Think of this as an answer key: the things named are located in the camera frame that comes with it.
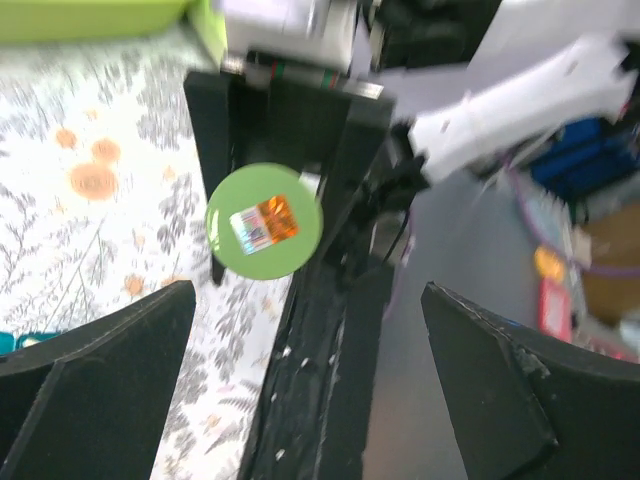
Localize teal weekly pill organizer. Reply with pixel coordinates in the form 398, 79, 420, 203
0, 332, 59, 357

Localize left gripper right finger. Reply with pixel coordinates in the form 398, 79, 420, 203
421, 283, 639, 480

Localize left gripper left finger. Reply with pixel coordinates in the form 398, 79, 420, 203
1, 281, 196, 480

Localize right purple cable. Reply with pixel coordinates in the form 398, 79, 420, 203
384, 149, 640, 321

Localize green bottle cap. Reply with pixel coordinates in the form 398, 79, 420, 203
205, 163, 324, 284

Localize floral tablecloth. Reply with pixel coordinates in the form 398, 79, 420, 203
1, 26, 290, 479

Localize green plastic tray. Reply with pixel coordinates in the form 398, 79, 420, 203
0, 0, 196, 43

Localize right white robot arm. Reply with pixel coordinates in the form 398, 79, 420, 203
183, 1, 639, 283

